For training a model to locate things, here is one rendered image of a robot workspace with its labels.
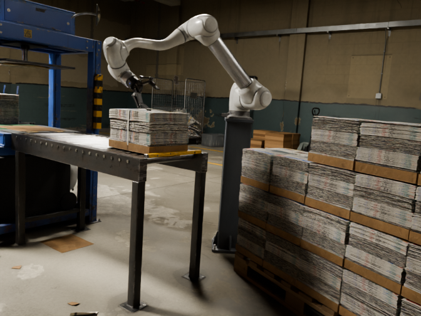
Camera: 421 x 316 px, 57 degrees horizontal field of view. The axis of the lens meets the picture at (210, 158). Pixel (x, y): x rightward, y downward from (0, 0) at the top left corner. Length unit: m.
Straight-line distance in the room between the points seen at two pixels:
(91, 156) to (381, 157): 1.49
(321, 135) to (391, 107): 6.90
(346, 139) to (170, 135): 0.91
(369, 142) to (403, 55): 7.17
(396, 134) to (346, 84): 7.45
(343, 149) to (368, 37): 7.35
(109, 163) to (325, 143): 1.12
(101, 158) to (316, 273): 1.28
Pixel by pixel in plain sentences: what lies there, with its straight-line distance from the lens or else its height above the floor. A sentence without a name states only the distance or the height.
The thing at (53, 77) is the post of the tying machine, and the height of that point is 1.24.
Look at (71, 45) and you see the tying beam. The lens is 3.33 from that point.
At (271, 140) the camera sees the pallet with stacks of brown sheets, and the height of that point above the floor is 0.40.
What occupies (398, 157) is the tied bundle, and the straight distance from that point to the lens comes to 1.76.
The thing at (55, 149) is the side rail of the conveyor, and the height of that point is 0.75.
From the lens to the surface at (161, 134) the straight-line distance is 2.11.
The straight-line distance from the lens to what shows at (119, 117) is 2.27.
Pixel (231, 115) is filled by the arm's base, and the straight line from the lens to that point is 2.87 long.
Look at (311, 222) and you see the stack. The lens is 2.09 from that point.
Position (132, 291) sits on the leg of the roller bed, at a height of 0.10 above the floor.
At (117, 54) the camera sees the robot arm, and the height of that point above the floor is 1.33.
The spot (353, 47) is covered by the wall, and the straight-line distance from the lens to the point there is 9.26.
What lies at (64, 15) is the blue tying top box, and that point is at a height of 1.71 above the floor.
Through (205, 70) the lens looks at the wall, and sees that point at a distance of 11.17.
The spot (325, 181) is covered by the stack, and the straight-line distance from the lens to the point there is 2.01.
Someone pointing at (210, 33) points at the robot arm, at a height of 1.51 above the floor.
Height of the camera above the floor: 1.09
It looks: 8 degrees down
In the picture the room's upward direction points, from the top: 4 degrees clockwise
